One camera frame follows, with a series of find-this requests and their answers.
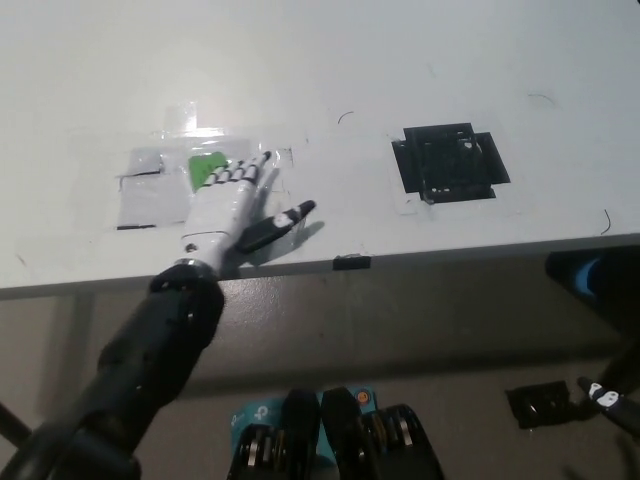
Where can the small black tape strip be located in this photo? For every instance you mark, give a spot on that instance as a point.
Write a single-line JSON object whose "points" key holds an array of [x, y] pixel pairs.
{"points": [[351, 263]]}

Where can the clear tape sheet patch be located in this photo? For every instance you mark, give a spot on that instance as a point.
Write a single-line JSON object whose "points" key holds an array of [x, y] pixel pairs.
{"points": [[150, 200]]}

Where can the black metal frame rod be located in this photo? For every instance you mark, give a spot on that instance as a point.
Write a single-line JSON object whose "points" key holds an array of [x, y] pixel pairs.
{"points": [[12, 420], [625, 367]]}

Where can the black object with blue part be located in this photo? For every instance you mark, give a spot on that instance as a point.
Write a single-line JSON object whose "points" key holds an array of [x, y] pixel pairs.
{"points": [[565, 270]]}

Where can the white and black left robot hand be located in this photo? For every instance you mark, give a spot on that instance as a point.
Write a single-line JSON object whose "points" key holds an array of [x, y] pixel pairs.
{"points": [[220, 210]]}

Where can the black tape square patch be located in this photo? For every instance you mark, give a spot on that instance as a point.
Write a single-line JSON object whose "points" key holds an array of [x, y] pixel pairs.
{"points": [[447, 162]]}

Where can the green whiteboard eraser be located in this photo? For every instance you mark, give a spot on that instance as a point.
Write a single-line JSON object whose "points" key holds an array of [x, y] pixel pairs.
{"points": [[200, 167]]}

